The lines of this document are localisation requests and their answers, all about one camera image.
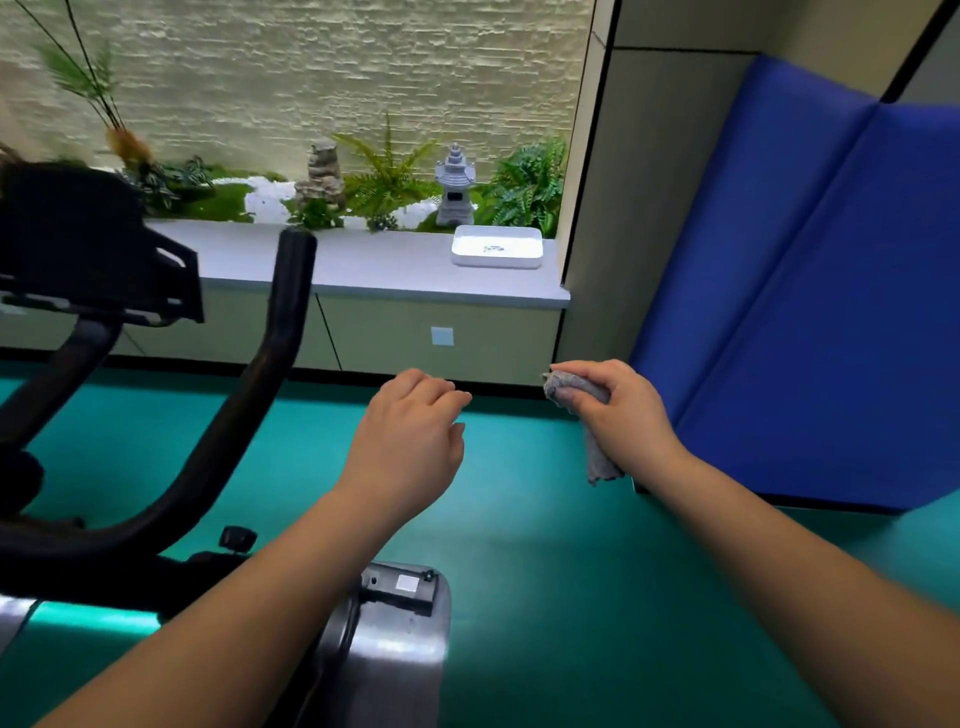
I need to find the person's left hand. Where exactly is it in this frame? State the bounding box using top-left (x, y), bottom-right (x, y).
top-left (333, 367), bottom-right (474, 530)

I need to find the person's right hand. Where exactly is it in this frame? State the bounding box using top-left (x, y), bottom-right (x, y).
top-left (549, 359), bottom-right (691, 493)

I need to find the grey cleaning cloth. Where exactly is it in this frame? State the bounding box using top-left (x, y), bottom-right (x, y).
top-left (541, 369), bottom-right (625, 487)

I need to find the person's left forearm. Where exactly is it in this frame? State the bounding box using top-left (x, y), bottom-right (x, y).
top-left (33, 483), bottom-right (395, 728)

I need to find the person's right forearm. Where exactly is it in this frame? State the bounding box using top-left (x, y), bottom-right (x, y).
top-left (635, 449), bottom-right (960, 728)

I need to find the black exercise bike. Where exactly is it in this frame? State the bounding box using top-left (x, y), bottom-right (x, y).
top-left (0, 562), bottom-right (451, 728)

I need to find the long cabinet with grey top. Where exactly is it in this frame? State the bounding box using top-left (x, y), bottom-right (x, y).
top-left (0, 217), bottom-right (571, 388)

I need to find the white plastic tray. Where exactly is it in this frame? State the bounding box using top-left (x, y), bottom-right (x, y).
top-left (450, 224), bottom-right (545, 271)

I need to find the patch of white pebbles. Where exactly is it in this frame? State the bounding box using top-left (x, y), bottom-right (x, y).
top-left (341, 196), bottom-right (440, 232)
top-left (243, 176), bottom-right (298, 225)

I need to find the large bushy fern plant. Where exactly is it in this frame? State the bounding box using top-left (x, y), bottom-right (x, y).
top-left (473, 138), bottom-right (569, 240)

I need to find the slim green fern plant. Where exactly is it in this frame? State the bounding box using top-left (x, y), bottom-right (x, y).
top-left (332, 112), bottom-right (440, 223)

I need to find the grey stone pagoda lantern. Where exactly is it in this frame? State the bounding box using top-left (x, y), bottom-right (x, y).
top-left (433, 142), bottom-right (478, 229)

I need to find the grey stacked rock ornament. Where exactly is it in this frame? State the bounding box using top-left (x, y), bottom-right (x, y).
top-left (293, 137), bottom-right (346, 211)

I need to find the green moss mat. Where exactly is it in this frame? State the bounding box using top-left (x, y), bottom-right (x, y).
top-left (149, 164), bottom-right (481, 234)

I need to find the variegated leaf plant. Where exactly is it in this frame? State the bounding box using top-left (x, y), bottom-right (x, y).
top-left (123, 155), bottom-right (215, 215)

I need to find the black tablet holder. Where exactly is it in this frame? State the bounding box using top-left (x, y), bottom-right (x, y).
top-left (0, 161), bottom-right (205, 451)

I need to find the tall thin stemmed fern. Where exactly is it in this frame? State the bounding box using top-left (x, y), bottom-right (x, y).
top-left (14, 0), bottom-right (155, 170)

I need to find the blue wall pad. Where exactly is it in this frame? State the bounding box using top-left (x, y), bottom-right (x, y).
top-left (628, 53), bottom-right (960, 513)

